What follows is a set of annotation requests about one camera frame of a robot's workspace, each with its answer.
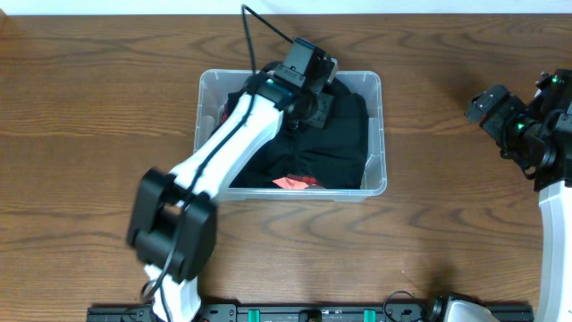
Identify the large black garment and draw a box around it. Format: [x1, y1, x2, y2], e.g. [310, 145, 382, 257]
[225, 78, 371, 191]

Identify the salmon pink garment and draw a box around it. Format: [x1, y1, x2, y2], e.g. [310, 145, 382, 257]
[273, 176, 316, 190]

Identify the red navy plaid shirt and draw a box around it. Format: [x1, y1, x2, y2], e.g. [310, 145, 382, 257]
[230, 124, 321, 190]

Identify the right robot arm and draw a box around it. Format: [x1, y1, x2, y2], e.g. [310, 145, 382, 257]
[422, 69, 571, 321]

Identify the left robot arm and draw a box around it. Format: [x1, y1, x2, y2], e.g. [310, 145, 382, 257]
[126, 38, 338, 321]

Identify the clear plastic storage bin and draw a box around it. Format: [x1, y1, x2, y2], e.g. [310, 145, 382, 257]
[194, 69, 388, 202]

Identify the black mounting rail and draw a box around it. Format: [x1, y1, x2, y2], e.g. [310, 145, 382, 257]
[87, 302, 535, 322]

